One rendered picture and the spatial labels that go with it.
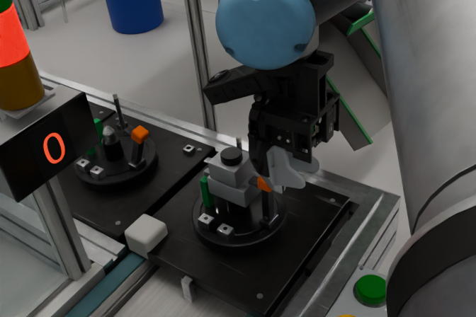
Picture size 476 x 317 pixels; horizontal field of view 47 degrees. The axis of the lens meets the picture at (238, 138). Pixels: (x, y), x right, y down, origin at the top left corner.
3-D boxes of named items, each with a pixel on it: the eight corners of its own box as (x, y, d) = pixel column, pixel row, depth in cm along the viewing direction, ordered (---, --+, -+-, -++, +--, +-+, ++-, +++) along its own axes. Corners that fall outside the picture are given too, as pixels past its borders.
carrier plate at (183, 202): (350, 206, 84) (350, 196, 82) (265, 324, 69) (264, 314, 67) (223, 158, 96) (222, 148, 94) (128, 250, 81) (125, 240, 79)
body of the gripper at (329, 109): (309, 170, 61) (307, 76, 53) (245, 147, 65) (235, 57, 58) (340, 133, 65) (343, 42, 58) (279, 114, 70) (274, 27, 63)
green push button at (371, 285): (392, 291, 71) (394, 281, 69) (380, 314, 68) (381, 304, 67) (363, 278, 73) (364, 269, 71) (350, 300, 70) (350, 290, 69)
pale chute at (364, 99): (398, 114, 95) (416, 105, 91) (353, 151, 88) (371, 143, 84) (307, -20, 95) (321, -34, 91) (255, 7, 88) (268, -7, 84)
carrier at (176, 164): (217, 156, 96) (207, 96, 89) (120, 246, 82) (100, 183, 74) (119, 119, 109) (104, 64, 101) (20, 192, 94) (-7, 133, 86)
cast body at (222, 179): (263, 189, 77) (260, 151, 73) (246, 209, 75) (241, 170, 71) (215, 170, 82) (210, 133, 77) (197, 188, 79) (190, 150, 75)
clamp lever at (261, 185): (278, 215, 77) (277, 175, 72) (270, 223, 76) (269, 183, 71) (256, 205, 78) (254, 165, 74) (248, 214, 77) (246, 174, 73)
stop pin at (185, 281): (197, 297, 76) (193, 279, 73) (192, 303, 75) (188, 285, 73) (190, 293, 77) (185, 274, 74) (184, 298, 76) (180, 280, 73)
